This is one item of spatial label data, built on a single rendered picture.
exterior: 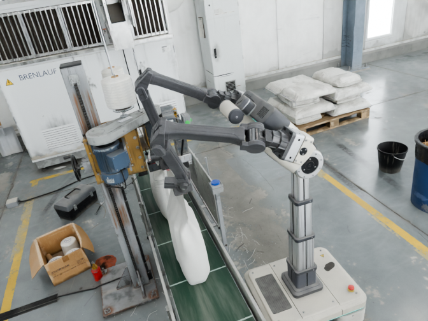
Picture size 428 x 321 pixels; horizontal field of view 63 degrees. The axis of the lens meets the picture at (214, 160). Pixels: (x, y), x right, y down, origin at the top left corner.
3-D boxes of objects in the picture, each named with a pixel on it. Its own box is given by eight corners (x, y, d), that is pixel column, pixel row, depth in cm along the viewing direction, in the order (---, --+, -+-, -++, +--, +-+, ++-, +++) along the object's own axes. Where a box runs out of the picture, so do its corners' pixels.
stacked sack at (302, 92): (339, 94, 456) (339, 83, 449) (294, 106, 440) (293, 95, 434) (320, 86, 492) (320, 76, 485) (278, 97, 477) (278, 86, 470)
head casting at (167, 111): (189, 153, 233) (181, 112, 219) (153, 163, 227) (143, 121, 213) (178, 137, 258) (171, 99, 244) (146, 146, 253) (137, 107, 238)
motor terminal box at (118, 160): (132, 168, 198) (127, 150, 193) (117, 176, 192) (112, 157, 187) (125, 164, 204) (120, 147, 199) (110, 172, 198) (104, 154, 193)
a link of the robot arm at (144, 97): (144, 86, 170) (143, 77, 178) (134, 90, 170) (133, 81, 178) (173, 152, 197) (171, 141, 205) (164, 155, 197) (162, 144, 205)
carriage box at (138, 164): (148, 171, 227) (136, 127, 212) (95, 185, 219) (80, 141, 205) (142, 156, 248) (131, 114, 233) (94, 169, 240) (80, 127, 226)
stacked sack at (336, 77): (364, 83, 478) (365, 73, 471) (337, 90, 468) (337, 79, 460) (334, 74, 535) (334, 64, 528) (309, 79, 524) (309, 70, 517)
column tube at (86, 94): (149, 283, 276) (81, 64, 194) (134, 288, 273) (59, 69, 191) (147, 272, 286) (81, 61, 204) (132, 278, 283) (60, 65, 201)
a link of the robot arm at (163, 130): (148, 135, 126) (151, 112, 130) (149, 153, 138) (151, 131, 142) (268, 144, 131) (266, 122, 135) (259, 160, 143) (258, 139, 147)
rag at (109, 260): (117, 268, 297) (116, 265, 295) (95, 276, 293) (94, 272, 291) (115, 252, 315) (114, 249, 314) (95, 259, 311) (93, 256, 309)
